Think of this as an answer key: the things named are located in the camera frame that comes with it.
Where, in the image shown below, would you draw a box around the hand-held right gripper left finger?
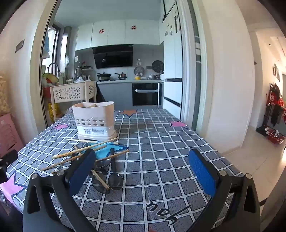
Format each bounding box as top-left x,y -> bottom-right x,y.
22,148 -> 97,232

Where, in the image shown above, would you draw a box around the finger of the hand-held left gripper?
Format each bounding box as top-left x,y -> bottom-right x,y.
0,149 -> 18,167

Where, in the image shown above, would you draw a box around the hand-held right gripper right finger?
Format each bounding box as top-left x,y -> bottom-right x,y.
188,148 -> 261,232

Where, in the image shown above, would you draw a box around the wooden chopstick with patterned end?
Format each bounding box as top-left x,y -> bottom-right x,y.
52,145 -> 108,159

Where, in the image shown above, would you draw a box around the dark translucent spoon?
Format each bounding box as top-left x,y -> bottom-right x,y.
91,171 -> 111,195
108,148 -> 124,190
95,156 -> 112,173

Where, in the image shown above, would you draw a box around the beige plastic utensil holder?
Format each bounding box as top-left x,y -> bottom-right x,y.
71,101 -> 118,141

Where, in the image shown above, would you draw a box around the pink folding stool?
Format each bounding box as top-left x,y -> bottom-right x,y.
0,113 -> 24,154

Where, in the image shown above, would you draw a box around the grey checked tablecloth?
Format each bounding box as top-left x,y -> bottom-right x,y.
0,108 -> 244,232

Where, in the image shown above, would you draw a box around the bag of pale balls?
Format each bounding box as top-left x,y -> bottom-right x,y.
0,76 -> 11,116

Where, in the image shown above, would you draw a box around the gold foil package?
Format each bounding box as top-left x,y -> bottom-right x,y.
48,103 -> 61,118

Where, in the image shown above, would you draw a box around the beige flower-cutout storage cart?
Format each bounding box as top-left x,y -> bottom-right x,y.
50,80 -> 97,123

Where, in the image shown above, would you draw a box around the red box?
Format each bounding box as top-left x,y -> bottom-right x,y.
265,128 -> 286,145

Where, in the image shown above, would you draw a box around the grey base cabinet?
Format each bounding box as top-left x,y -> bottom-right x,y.
97,81 -> 133,108

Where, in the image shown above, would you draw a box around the yellow green produce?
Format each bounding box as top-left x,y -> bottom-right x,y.
42,72 -> 59,85

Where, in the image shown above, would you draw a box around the black built-in oven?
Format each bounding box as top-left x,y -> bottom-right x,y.
132,82 -> 162,107

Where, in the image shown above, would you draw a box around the metal kitchen faucet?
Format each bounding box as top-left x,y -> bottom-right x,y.
48,63 -> 61,75

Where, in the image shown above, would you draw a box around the red hanging decoration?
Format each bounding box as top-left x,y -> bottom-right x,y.
266,84 -> 286,121

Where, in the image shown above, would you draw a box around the black range hood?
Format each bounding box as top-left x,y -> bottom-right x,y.
92,44 -> 134,69

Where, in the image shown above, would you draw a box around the black round hanging pan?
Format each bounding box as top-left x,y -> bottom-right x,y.
152,60 -> 164,72

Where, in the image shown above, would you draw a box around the blue white hanging cloth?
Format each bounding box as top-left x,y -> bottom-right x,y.
42,34 -> 50,59

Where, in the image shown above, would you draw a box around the white refrigerator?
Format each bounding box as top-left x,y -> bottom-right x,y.
163,2 -> 183,115

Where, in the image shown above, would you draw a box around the dark wall frames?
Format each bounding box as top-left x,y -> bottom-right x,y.
272,63 -> 281,82

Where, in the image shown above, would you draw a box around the white wall cabinets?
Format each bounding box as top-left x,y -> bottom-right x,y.
75,19 -> 165,51

